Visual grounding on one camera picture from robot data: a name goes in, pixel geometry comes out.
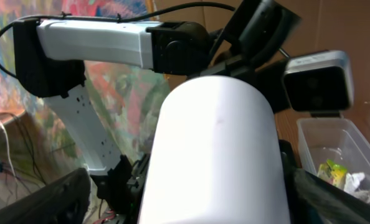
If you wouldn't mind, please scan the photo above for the clear plastic waste bin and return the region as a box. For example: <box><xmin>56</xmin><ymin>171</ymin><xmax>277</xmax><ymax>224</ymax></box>
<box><xmin>297</xmin><ymin>118</ymin><xmax>370</xmax><ymax>189</ymax></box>

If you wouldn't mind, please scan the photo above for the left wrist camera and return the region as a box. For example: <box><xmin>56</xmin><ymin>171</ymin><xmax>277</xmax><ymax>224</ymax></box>
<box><xmin>282</xmin><ymin>50</ymin><xmax>354</xmax><ymax>115</ymax></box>

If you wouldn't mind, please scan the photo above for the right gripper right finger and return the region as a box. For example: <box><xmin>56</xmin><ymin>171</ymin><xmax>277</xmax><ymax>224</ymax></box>
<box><xmin>280</xmin><ymin>139</ymin><xmax>370</xmax><ymax>223</ymax></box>

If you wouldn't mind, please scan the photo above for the yellow green snack wrapper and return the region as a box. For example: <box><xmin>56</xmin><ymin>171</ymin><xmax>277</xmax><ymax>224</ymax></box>
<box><xmin>317</xmin><ymin>159</ymin><xmax>348</xmax><ymax>189</ymax></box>

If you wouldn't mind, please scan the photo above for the white pink cup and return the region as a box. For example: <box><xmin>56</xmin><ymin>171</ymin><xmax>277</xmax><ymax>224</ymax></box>
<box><xmin>138</xmin><ymin>75</ymin><xmax>290</xmax><ymax>223</ymax></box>

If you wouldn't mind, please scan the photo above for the white tissue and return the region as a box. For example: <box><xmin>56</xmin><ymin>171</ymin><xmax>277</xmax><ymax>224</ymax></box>
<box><xmin>343</xmin><ymin>172</ymin><xmax>370</xmax><ymax>205</ymax></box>

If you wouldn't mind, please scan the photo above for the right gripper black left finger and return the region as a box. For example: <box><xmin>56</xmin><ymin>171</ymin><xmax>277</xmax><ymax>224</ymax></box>
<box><xmin>0</xmin><ymin>168</ymin><xmax>91</xmax><ymax>224</ymax></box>

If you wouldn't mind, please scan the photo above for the colourful painted backdrop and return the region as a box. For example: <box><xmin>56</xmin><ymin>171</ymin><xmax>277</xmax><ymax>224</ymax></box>
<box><xmin>0</xmin><ymin>0</ymin><xmax>173</xmax><ymax>224</ymax></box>

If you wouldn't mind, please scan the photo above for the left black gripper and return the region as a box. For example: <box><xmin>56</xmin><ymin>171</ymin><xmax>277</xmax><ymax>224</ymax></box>
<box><xmin>188</xmin><ymin>0</ymin><xmax>301</xmax><ymax>113</ymax></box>

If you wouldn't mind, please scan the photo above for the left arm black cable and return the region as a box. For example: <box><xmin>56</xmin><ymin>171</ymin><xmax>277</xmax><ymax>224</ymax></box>
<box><xmin>0</xmin><ymin>1</ymin><xmax>237</xmax><ymax>78</ymax></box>

